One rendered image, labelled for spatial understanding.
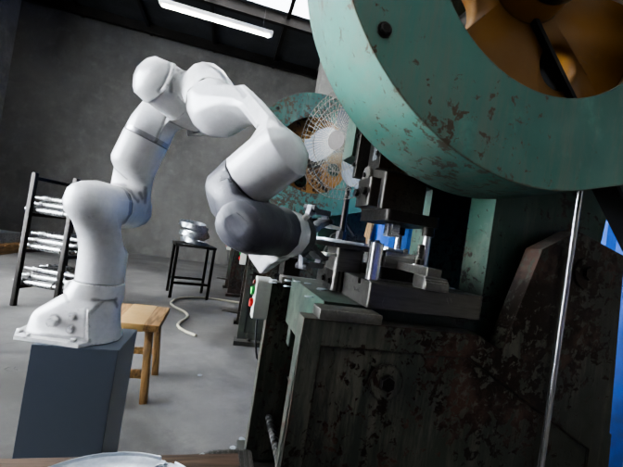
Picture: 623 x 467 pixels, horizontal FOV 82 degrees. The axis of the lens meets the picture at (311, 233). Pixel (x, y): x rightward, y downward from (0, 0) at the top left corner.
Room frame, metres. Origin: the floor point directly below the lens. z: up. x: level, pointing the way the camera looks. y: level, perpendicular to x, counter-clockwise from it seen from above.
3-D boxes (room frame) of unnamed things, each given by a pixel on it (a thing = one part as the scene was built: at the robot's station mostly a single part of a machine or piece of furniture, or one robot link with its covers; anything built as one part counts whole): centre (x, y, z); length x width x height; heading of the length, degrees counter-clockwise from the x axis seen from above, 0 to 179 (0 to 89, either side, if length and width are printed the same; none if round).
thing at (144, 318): (1.62, 0.72, 0.16); 0.34 x 0.24 x 0.34; 15
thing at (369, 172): (1.04, -0.20, 1.04); 0.17 x 0.15 x 0.30; 104
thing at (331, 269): (1.01, -0.07, 0.72); 0.25 x 0.14 x 0.14; 104
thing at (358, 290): (1.05, -0.24, 0.68); 0.45 x 0.30 x 0.06; 14
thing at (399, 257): (1.05, -0.23, 0.76); 0.15 x 0.09 x 0.05; 14
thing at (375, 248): (0.85, -0.16, 0.75); 0.03 x 0.03 x 0.10; 14
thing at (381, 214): (1.05, -0.24, 0.86); 0.20 x 0.16 x 0.05; 14
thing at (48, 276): (2.71, 1.83, 0.47); 0.46 x 0.43 x 0.95; 84
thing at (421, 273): (0.89, -0.28, 0.76); 0.17 x 0.06 x 0.10; 14
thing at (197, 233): (3.81, 1.22, 0.40); 0.45 x 0.40 x 0.79; 26
